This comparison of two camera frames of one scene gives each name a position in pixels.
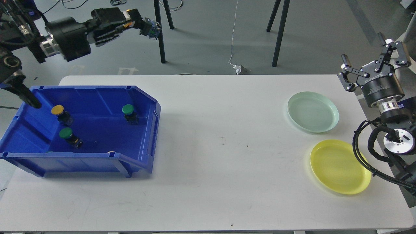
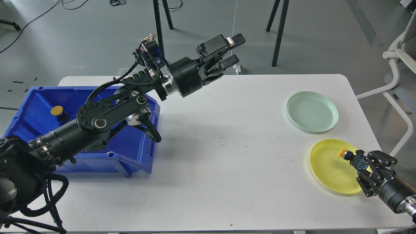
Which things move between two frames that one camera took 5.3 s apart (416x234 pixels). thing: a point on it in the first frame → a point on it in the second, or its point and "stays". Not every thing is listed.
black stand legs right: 283,18 stays
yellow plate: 335,164 stays
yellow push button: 64,117 stays
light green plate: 313,111 stays
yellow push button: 147,27 → 345,154
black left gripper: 71,35 → 187,71
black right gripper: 380,84 → 391,191
